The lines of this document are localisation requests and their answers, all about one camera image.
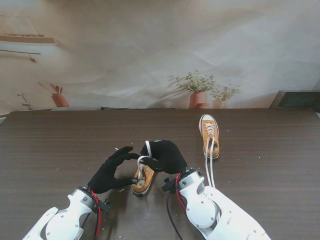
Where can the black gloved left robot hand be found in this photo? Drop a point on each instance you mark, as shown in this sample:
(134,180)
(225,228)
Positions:
(105,177)

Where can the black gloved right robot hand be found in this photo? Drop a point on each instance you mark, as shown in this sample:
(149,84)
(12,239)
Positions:
(167,157)

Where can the yellow canvas sneaker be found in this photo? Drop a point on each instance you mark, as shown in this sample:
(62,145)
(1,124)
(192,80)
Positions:
(147,182)
(205,147)

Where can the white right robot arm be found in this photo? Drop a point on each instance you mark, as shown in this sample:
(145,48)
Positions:
(205,210)

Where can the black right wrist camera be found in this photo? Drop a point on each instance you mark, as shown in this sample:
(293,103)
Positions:
(168,185)

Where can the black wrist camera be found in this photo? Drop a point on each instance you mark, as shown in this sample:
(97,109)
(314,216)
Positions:
(104,206)
(168,185)

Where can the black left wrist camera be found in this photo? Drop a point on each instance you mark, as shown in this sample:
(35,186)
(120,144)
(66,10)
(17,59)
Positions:
(104,206)

